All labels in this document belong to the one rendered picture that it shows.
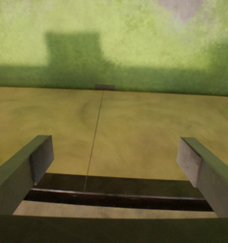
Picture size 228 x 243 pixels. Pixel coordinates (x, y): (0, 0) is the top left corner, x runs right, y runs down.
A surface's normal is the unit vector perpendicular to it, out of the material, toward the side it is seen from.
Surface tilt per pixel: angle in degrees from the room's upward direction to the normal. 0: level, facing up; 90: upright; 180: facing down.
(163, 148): 90
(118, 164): 90
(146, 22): 0
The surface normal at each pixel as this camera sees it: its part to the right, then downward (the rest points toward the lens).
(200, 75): -0.05, 0.65
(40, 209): 0.01, -0.63
